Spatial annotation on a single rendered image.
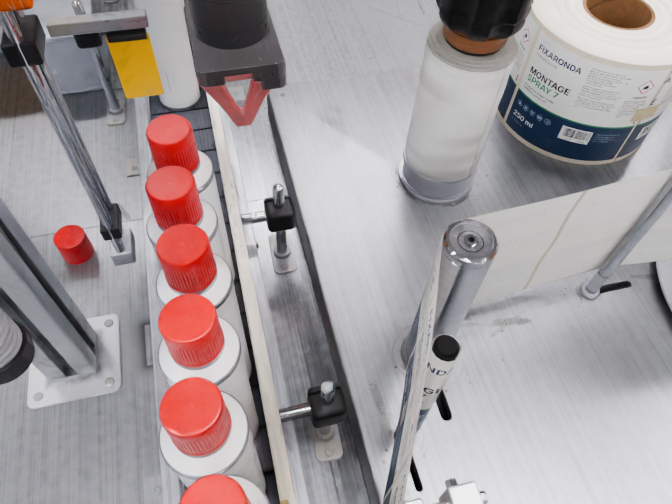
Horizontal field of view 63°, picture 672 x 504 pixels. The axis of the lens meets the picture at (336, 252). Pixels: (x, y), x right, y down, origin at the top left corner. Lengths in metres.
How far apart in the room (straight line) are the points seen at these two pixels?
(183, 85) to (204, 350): 0.46
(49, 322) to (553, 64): 0.56
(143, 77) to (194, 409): 0.27
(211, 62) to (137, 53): 0.06
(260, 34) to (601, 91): 0.39
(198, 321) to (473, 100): 0.34
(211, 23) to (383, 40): 0.55
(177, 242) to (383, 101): 0.47
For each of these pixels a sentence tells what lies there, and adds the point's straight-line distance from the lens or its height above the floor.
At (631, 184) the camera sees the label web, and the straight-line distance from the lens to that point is 0.49.
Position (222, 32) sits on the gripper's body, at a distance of 0.44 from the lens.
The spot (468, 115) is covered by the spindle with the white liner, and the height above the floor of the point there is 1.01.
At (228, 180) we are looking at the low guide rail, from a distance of 0.61.
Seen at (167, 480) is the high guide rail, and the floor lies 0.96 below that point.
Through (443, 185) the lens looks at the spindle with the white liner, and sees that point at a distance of 0.63.
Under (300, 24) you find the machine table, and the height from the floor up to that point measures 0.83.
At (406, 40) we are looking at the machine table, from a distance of 0.97.
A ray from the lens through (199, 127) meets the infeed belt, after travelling 0.73.
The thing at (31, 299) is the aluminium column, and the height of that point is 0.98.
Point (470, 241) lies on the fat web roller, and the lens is 0.39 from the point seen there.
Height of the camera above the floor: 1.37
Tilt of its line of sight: 55 degrees down
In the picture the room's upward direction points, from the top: 4 degrees clockwise
